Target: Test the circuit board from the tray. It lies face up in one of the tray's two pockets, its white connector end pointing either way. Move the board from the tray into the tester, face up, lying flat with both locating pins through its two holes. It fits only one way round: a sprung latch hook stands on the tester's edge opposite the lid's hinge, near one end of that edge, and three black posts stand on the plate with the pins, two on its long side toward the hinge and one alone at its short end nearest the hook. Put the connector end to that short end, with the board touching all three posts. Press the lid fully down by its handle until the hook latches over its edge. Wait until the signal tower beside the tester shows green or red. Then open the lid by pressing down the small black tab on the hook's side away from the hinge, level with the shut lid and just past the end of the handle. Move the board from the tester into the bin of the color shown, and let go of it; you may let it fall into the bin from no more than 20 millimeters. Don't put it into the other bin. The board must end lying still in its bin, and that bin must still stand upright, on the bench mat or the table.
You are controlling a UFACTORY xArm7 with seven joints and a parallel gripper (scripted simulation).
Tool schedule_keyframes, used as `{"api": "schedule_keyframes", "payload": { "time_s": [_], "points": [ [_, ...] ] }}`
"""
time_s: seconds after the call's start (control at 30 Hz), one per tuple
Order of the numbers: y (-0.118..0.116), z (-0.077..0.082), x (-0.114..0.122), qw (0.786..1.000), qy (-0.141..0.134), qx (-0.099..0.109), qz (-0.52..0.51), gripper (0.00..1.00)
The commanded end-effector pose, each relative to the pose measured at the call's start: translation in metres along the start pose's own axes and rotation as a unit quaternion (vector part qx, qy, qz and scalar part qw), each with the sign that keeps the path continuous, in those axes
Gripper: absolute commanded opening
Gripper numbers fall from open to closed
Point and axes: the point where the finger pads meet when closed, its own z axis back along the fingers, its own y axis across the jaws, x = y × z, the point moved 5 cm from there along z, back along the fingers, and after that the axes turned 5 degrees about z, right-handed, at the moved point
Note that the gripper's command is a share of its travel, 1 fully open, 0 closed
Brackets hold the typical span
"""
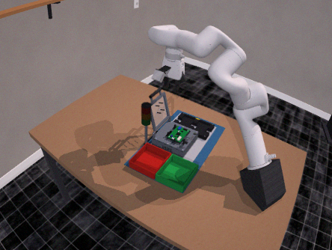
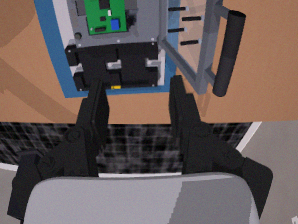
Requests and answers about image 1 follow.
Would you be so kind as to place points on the red open-top bin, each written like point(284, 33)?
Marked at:
point(149, 159)

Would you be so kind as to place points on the green bin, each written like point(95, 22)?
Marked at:
point(177, 173)

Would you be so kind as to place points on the green circuit board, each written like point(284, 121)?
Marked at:
point(179, 133)

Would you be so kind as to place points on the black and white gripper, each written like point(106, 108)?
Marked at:
point(176, 72)

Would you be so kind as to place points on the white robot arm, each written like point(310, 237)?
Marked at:
point(250, 101)

